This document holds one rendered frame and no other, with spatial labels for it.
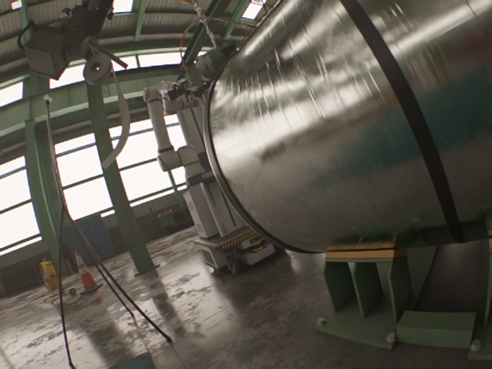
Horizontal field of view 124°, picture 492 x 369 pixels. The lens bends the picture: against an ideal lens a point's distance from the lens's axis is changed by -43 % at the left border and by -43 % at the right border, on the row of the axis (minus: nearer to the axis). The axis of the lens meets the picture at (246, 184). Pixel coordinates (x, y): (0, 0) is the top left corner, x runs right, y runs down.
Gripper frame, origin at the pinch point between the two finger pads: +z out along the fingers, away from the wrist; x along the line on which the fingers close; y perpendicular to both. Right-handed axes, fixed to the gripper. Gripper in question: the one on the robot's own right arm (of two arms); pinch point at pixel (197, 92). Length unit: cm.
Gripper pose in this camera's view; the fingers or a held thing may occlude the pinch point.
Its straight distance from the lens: 124.9
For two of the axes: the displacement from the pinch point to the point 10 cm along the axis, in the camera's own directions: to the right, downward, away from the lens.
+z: 7.9, 3.8, -4.8
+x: 1.5, 6.3, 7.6
